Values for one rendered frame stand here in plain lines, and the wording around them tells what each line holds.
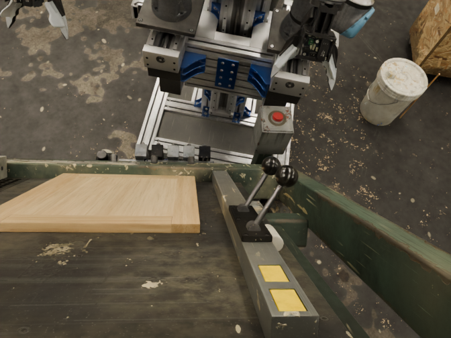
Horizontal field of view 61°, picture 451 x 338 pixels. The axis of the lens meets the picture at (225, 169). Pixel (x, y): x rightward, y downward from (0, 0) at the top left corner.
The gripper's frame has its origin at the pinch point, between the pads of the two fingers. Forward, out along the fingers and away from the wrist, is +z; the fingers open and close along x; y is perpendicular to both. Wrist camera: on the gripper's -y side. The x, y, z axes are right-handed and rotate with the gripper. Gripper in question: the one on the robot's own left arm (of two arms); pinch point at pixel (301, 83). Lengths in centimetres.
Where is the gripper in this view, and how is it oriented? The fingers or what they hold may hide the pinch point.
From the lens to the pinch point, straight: 99.0
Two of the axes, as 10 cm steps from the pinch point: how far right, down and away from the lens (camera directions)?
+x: 9.8, 2.1, 0.0
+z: -1.7, 8.0, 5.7
